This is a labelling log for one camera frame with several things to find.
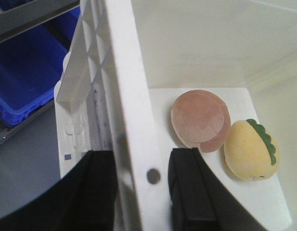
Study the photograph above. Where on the blue plastic bin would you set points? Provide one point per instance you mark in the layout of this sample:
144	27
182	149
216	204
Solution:
31	64

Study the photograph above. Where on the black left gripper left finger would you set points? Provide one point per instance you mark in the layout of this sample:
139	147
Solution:
83	200

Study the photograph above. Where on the white plastic tote box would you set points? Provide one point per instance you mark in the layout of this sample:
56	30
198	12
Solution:
131	59

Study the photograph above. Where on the yellow dinosaur plush toy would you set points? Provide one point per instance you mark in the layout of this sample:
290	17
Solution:
250	152

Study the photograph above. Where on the grey metal shelf frame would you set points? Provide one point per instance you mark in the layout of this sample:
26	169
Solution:
29	163

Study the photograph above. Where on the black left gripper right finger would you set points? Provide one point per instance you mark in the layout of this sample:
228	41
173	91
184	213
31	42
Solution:
200	202

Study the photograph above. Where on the brown burger plush toy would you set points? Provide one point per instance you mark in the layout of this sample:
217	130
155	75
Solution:
201	119

